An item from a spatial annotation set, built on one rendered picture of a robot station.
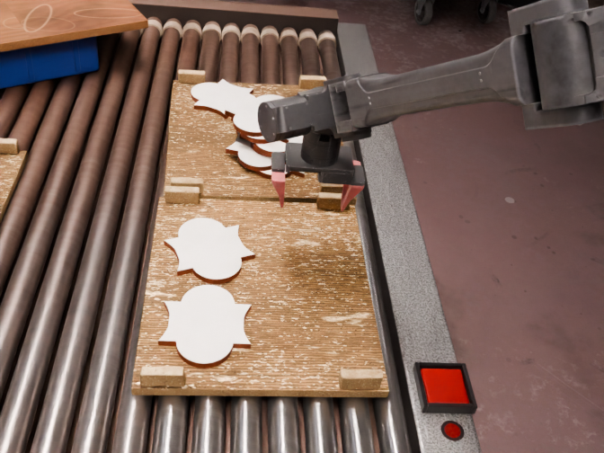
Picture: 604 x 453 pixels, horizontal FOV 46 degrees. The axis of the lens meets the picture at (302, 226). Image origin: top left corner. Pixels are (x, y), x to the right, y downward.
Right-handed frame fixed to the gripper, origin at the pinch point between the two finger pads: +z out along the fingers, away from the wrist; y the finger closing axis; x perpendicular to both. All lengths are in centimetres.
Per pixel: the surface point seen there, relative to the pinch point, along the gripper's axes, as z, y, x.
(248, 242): 9.0, -9.7, -0.1
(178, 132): 8.8, -24.2, 31.3
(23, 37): -1, -56, 46
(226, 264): 7.9, -13.2, -7.0
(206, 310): 7.9, -15.6, -16.9
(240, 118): 2.0, -12.1, 27.2
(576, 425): 102, 93, 30
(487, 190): 101, 94, 145
